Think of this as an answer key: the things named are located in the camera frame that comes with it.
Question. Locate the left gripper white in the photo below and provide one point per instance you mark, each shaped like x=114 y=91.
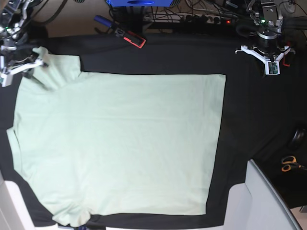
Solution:
x=270 y=61

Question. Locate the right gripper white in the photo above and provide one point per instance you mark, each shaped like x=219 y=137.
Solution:
x=19 y=59

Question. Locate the light green T-shirt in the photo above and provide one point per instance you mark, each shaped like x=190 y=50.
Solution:
x=99 y=143

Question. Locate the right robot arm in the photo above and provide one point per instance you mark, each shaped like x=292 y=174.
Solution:
x=15 y=17

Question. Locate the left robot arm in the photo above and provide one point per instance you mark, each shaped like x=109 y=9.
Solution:
x=269 y=45

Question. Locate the black round tape roll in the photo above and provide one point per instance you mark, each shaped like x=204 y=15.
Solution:
x=297 y=139

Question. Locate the red black clamp tool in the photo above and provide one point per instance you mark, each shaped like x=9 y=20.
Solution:
x=130 y=37

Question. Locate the blue base box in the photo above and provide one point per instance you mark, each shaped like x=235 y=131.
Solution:
x=126 y=3

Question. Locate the grey white bin right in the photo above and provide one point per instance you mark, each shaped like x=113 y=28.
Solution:
x=256 y=205

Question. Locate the white bin left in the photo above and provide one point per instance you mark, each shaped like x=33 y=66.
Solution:
x=13 y=212

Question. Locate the red black bracket right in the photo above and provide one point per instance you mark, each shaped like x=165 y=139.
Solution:
x=287 y=55

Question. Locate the blue handled tool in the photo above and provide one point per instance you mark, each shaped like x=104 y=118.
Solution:
x=104 y=21

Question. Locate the orange handled scissors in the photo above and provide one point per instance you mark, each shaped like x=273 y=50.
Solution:
x=290 y=163

